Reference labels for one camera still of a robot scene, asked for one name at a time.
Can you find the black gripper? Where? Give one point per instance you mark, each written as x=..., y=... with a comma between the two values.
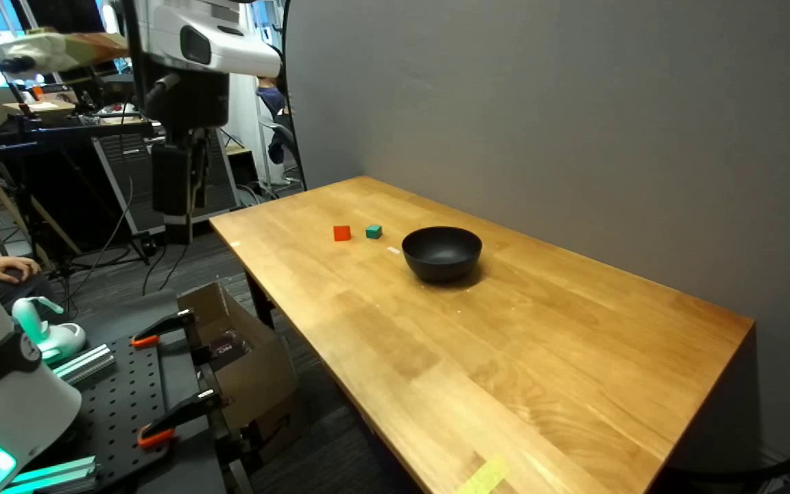
x=187, y=99

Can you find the red block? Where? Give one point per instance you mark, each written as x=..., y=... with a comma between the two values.
x=345, y=235

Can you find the green block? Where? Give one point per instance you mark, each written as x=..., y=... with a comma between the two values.
x=374, y=232

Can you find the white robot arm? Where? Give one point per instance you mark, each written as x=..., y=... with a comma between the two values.
x=182, y=55

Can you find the black bowl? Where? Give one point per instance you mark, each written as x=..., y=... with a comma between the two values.
x=444, y=253

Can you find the person hand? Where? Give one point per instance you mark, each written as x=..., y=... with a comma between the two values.
x=18, y=271

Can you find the black drawer cabinet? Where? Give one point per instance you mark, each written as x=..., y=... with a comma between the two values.
x=130, y=172

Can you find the orange black clamp upper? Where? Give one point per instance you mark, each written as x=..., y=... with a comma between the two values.
x=168, y=329

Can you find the orange black clamp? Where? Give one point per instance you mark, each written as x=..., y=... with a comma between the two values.
x=168, y=329
x=193, y=410

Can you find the teal white handheld device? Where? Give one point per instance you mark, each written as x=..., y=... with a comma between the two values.
x=55, y=341

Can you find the cardboard box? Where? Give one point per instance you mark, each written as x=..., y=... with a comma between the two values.
x=252, y=364

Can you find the black perforated breadboard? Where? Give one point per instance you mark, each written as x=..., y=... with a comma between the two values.
x=134, y=392

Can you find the orange black clamp lower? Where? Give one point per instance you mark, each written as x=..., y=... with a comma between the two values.
x=193, y=410

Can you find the yellow tape strip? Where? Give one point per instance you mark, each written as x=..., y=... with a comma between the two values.
x=485, y=478

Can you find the wooden table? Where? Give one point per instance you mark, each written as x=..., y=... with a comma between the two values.
x=577, y=375

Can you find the aluminium extrusion rail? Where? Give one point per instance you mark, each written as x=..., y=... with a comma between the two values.
x=87, y=364

